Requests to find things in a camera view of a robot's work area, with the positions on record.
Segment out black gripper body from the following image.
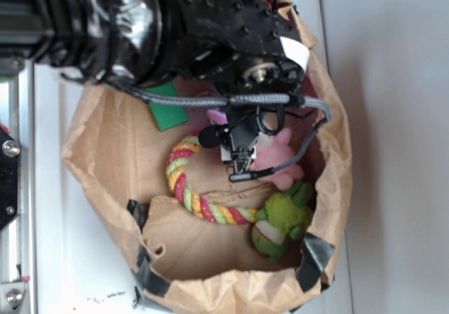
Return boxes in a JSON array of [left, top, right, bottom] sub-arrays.
[[164, 0, 309, 94]]

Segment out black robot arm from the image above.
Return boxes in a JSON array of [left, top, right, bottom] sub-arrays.
[[1, 0, 308, 93]]

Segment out green rectangular block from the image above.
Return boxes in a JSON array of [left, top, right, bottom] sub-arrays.
[[146, 82, 188, 132]]

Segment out black foam microphone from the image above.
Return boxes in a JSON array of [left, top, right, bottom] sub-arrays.
[[198, 124, 230, 149]]

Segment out pink plush bunny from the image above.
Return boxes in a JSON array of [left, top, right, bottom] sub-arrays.
[[206, 109, 304, 191]]

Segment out green plush frog toy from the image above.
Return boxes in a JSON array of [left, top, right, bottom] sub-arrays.
[[251, 181, 314, 261]]

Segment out brown paper bag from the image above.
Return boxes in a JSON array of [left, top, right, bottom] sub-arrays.
[[60, 0, 353, 314]]

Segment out multicolour rope ring toy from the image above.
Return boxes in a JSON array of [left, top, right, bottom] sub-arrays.
[[166, 132, 257, 225]]

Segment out aluminium frame rail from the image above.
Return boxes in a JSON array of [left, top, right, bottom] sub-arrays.
[[1, 62, 38, 313]]

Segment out black metal bracket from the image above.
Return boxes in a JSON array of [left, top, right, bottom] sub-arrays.
[[0, 124, 21, 231]]

